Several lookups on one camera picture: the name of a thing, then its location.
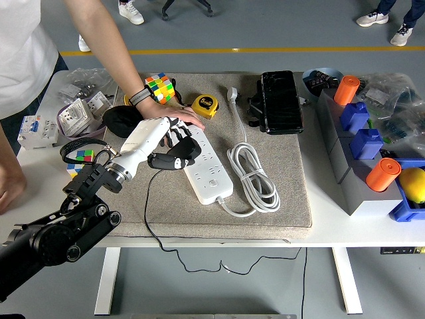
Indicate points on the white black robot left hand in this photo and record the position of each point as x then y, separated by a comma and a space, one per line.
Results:
142, 139

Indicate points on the person's left hand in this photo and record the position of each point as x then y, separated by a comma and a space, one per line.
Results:
166, 111

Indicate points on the person's right hand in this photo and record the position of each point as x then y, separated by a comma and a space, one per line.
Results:
10, 189

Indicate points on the black plug adapter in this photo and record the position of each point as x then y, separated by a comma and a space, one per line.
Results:
187, 149

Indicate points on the white power strip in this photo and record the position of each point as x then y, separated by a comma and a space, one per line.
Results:
212, 182

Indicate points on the person's left forearm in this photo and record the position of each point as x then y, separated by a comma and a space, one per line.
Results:
113, 56

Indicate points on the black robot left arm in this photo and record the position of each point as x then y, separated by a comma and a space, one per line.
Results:
50, 239

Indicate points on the person's right forearm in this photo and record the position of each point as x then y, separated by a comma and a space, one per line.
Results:
5, 149

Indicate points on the large colourful puzzle cube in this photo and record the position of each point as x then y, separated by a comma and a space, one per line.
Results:
159, 88

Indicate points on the grey black wristband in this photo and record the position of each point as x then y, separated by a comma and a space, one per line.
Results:
141, 96

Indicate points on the black cloth pouch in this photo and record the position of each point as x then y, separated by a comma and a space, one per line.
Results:
119, 121

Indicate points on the yellow tape measure 5m label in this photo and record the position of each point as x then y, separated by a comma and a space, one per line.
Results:
204, 104

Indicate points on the yellow tape measure black label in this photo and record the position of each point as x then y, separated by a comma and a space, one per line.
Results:
127, 99

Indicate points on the purple bowl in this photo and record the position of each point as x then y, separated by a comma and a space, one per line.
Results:
83, 136

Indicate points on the white circuit breaker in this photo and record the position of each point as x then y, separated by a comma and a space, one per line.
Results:
36, 133

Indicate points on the small colourful puzzle cube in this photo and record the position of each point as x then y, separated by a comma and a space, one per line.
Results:
81, 157

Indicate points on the clear plastic parts bag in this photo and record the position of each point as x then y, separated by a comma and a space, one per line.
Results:
388, 83
79, 79
408, 119

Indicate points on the grey-brown mat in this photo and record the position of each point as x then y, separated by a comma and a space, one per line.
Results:
186, 219

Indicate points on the black office chair base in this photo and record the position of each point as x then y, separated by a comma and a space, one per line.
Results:
210, 12

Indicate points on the black glossy phone case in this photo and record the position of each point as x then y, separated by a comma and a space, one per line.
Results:
282, 103

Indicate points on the white table leg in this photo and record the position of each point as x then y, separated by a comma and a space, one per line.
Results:
348, 282
106, 285

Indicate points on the person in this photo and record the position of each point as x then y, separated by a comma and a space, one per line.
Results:
23, 50
372, 18

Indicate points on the black small electronic parts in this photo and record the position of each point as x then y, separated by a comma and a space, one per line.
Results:
318, 79

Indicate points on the light blue bowl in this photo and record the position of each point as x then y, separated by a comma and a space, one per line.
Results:
328, 70

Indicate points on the orange cylinder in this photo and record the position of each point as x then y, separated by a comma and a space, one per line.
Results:
347, 91
382, 176

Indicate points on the blue plastic block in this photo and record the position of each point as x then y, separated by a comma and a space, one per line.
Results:
367, 146
354, 118

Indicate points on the grey block base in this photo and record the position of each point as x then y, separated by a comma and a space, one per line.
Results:
365, 202

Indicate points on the blue plastic bin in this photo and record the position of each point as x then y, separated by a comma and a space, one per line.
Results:
403, 209

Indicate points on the yellow lemon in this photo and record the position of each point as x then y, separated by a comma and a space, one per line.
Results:
413, 186

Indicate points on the black table control panel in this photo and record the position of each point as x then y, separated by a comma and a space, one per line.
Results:
395, 251

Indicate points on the white wall socket panel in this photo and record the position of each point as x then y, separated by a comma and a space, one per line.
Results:
98, 101
74, 114

